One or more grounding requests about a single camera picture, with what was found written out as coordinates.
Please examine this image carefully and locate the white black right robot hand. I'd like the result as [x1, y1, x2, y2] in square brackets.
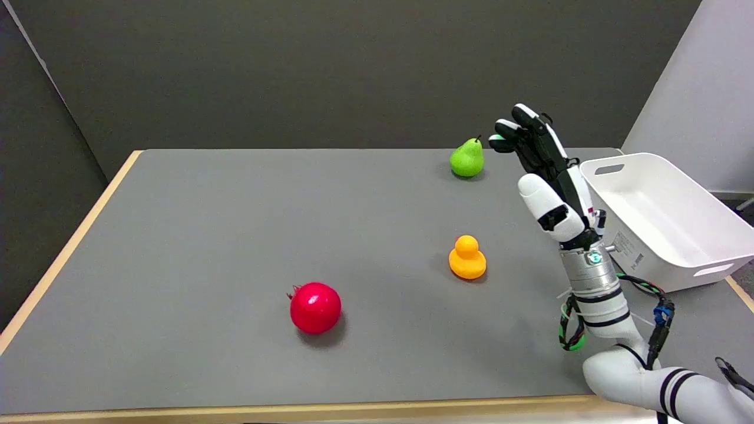
[488, 104, 607, 251]

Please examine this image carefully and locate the yellow rubber duck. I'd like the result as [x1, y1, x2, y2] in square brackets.
[448, 235, 488, 280]

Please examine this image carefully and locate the green pear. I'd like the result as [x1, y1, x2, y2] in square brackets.
[449, 135, 485, 178]

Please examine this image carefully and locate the white plastic bin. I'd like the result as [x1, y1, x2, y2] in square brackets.
[579, 153, 754, 294]

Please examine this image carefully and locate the red pomegranate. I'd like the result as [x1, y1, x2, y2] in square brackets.
[287, 281, 343, 335]

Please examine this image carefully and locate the black green robot cable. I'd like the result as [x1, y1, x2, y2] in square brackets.
[558, 294, 587, 352]

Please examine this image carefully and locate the black cable with blue connector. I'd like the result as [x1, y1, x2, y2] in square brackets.
[615, 272, 676, 370]

